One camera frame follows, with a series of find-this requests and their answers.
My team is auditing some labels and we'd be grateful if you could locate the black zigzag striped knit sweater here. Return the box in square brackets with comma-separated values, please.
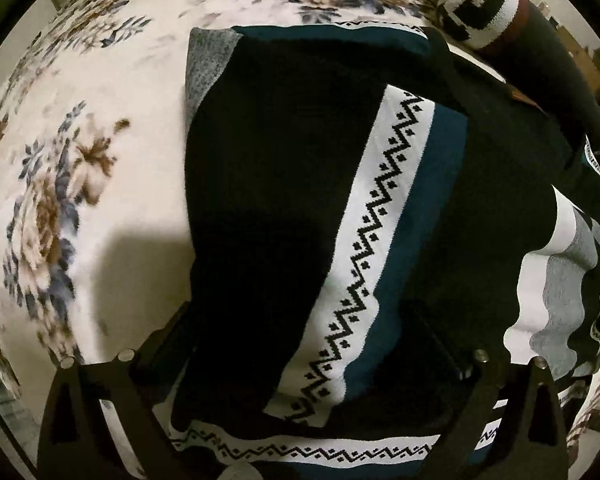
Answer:
[169, 24, 600, 480]

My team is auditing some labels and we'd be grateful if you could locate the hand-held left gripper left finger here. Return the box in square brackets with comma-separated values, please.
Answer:
[36, 301, 222, 480]

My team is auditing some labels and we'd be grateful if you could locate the cardboard box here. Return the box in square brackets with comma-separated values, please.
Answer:
[562, 35, 600, 98]

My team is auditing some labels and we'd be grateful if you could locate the floral blanket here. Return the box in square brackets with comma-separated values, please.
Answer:
[0, 0, 600, 480]

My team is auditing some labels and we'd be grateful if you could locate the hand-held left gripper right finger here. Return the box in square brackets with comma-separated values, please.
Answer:
[399, 302, 572, 480]

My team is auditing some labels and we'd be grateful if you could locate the black white patterned knit garment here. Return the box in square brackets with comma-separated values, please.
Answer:
[426, 0, 600, 173]

